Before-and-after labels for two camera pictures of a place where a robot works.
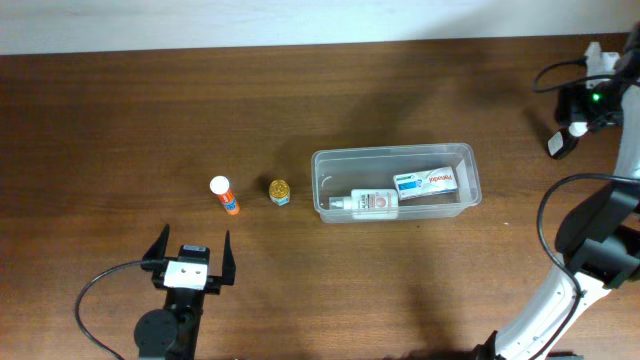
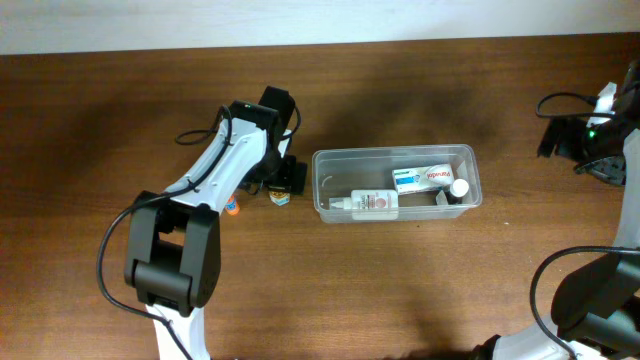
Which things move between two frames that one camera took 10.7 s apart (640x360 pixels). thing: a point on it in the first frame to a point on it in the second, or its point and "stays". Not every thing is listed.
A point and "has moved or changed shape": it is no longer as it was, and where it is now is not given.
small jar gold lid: x=279 y=192 stays
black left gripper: x=214 y=283 to x=290 y=178
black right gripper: x=573 y=108 to x=574 y=128
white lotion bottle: x=368 y=203 stays
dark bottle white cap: x=563 y=140 has moved or changed shape
